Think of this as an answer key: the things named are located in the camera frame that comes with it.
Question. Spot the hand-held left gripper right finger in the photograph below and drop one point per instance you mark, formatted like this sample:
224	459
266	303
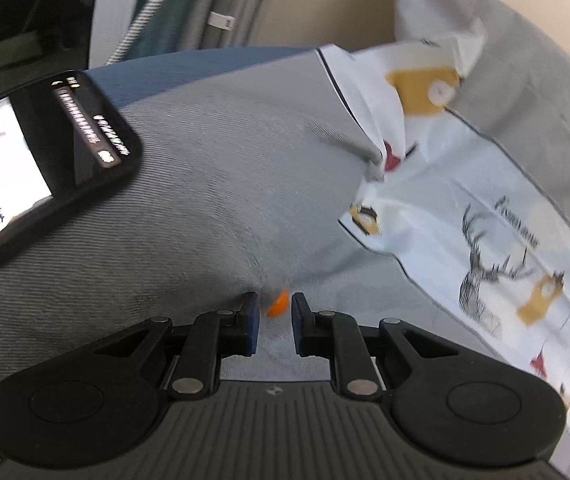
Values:
298	324

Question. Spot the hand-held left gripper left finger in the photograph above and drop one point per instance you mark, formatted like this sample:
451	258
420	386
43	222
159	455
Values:
250	324

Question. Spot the orange mandarin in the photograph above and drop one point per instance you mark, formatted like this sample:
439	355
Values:
277	305

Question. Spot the grey printed blanket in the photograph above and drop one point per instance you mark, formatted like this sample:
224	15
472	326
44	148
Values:
265	200

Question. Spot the black smartphone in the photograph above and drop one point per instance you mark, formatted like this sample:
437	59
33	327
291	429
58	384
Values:
40	160

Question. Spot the teal striped cloth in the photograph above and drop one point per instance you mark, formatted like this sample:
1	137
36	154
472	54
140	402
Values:
165	5

